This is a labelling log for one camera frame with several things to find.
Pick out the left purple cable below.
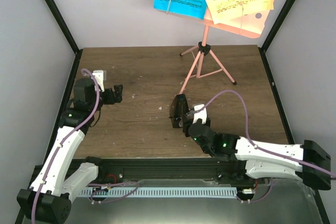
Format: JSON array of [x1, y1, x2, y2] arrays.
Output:
[[30, 68, 101, 224]]

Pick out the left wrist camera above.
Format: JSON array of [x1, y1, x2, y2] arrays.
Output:
[[92, 70, 107, 92]]

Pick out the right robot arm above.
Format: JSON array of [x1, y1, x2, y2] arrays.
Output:
[[178, 118, 331, 190]]

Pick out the black metronome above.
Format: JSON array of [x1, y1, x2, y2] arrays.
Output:
[[169, 93, 189, 129]]

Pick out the left black frame post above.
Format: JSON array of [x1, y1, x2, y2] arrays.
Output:
[[28, 0, 80, 54]]

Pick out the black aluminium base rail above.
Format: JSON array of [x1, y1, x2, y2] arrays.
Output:
[[66, 156, 255, 186]]

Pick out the pink music stand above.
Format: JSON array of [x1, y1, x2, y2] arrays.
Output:
[[154, 0, 288, 108]]

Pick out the right black frame post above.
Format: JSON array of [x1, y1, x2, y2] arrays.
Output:
[[261, 0, 312, 51]]

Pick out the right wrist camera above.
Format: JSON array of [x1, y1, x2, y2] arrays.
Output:
[[193, 103, 208, 124]]

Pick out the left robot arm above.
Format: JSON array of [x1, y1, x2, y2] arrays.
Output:
[[17, 78, 123, 223]]

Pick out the black frame post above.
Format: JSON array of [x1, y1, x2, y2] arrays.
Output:
[[261, 0, 312, 51], [28, 0, 80, 54]]

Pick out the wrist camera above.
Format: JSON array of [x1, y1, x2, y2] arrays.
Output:
[[193, 103, 208, 124], [92, 70, 107, 92]]

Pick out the light blue slotted cable duct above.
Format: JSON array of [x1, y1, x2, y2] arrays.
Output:
[[93, 187, 237, 198]]

